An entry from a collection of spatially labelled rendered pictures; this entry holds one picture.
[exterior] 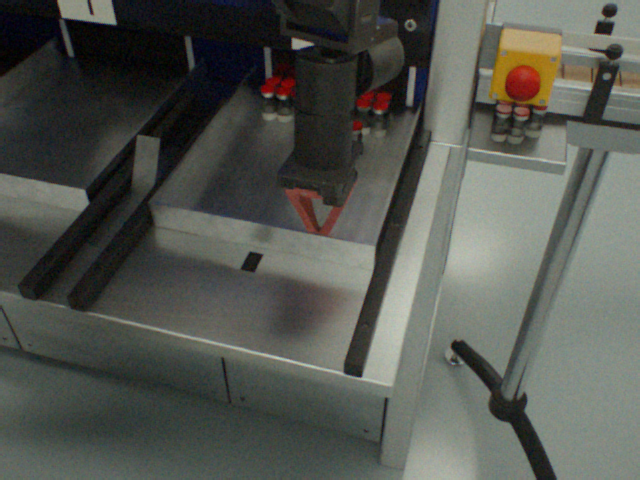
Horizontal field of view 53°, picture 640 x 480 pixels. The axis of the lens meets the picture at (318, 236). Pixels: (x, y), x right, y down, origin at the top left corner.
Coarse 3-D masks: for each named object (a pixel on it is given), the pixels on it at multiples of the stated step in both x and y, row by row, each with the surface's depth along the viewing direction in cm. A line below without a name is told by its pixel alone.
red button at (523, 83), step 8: (512, 72) 75; (520, 72) 74; (528, 72) 74; (536, 72) 74; (512, 80) 75; (520, 80) 74; (528, 80) 74; (536, 80) 74; (512, 88) 75; (520, 88) 75; (528, 88) 74; (536, 88) 74; (512, 96) 76; (520, 96) 75; (528, 96) 75
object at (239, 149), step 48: (240, 96) 92; (240, 144) 86; (288, 144) 86; (384, 144) 86; (192, 192) 79; (240, 192) 79; (384, 192) 79; (240, 240) 72; (288, 240) 70; (336, 240) 68
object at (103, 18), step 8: (64, 0) 89; (72, 0) 88; (80, 0) 88; (96, 0) 87; (104, 0) 87; (64, 8) 89; (72, 8) 89; (80, 8) 89; (96, 8) 88; (104, 8) 88; (112, 8) 87; (64, 16) 90; (72, 16) 90; (80, 16) 90; (88, 16) 89; (96, 16) 89; (104, 16) 88; (112, 16) 88
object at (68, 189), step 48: (48, 48) 102; (0, 96) 93; (48, 96) 96; (96, 96) 96; (144, 96) 96; (0, 144) 86; (48, 144) 86; (96, 144) 86; (0, 192) 78; (48, 192) 76; (96, 192) 76
